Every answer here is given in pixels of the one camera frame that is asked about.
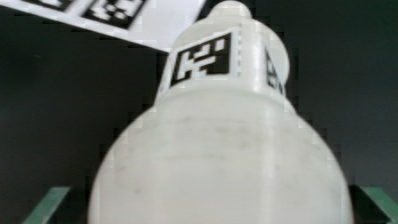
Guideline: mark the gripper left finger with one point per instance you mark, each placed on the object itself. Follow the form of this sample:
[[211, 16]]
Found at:
[[42, 214]]

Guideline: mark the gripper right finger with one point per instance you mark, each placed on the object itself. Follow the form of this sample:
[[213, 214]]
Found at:
[[378, 207]]

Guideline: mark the white marker sheet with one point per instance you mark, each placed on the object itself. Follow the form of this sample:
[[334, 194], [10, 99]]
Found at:
[[142, 21]]

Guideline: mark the white light bulb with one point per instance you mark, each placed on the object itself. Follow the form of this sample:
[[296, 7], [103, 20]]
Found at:
[[218, 161]]

